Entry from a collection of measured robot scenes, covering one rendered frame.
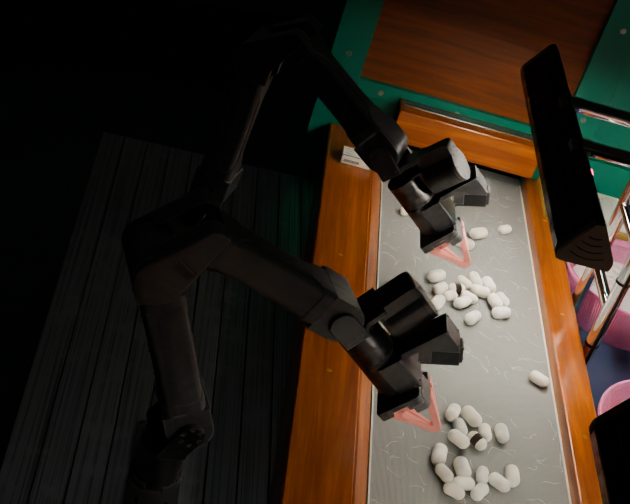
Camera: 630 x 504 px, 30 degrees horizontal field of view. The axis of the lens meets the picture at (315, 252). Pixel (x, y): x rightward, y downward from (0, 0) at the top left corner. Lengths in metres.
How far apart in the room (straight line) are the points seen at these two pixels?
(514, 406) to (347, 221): 0.47
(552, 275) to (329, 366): 0.58
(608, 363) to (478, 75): 0.63
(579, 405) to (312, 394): 0.44
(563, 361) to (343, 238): 0.43
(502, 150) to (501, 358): 0.57
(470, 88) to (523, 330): 0.58
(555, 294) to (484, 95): 0.48
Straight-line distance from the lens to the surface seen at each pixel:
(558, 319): 2.03
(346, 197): 2.14
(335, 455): 1.58
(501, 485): 1.67
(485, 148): 2.34
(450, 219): 1.89
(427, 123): 2.31
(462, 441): 1.70
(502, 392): 1.85
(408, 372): 1.51
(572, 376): 1.91
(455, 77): 2.35
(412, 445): 1.68
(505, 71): 2.35
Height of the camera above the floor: 1.82
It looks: 33 degrees down
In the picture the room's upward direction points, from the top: 18 degrees clockwise
